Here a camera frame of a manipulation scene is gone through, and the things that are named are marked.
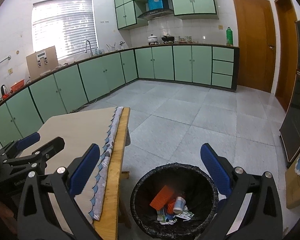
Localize blue white paper cup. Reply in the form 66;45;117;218
173;197;186;214

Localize green white milk carton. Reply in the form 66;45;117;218
175;206;194;221

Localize orange sponge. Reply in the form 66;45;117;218
150;185;174;211

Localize blue milk carton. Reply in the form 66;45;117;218
157;208;177;225

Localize red plastic bag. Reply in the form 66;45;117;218
166;199;175;215

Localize green lower kitchen cabinets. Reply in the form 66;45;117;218
0;44;239;145

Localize green kitchen cabinets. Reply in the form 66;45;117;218
0;44;239;145
114;0;218;30

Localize black trash bin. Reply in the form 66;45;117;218
130;163;219;239

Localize kitchen faucet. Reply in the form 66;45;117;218
85;40;93;57

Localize green upper kitchen cabinets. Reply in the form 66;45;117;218
114;0;218;30

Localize beige tablecloth with blue trim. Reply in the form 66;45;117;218
21;107;123;224

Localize electric kettle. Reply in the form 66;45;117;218
0;85;10;98

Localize wooden table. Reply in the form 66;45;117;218
94;107;132;239

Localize orange basin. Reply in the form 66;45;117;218
11;79;25;93

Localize cardboard box on floor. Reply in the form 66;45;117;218
285;154;300;209

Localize cardboard box on counter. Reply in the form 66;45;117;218
26;46;59;80

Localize black oven cabinet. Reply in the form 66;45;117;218
279;20;300;166

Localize window with white blinds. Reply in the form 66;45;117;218
31;0;98;60

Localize green bottle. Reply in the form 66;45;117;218
226;27;234;46

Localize black wok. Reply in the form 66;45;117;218
161;34;175;44

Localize white cooking pot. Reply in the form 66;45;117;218
147;34;159;46

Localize brown wooden door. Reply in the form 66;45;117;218
234;0;276;93
275;0;298;111

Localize range hood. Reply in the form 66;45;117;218
138;9;174;21

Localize blue box on hood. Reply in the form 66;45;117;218
147;0;168;10

